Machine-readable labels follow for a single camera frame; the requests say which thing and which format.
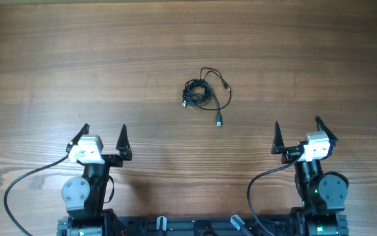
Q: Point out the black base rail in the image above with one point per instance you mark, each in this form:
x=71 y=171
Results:
x=276 y=224

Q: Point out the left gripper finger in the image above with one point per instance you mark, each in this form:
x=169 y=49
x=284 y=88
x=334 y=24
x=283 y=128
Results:
x=122 y=145
x=76 y=138

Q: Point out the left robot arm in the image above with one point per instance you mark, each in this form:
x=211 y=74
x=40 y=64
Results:
x=84 y=196

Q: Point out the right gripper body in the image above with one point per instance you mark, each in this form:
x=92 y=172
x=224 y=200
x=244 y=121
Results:
x=290 y=153

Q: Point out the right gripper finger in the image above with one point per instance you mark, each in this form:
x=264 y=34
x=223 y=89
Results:
x=322 y=127
x=278 y=142

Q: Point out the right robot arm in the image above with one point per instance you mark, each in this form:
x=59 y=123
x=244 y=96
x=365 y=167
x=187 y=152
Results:
x=323 y=194

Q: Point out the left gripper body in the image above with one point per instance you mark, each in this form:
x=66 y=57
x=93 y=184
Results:
x=113 y=160

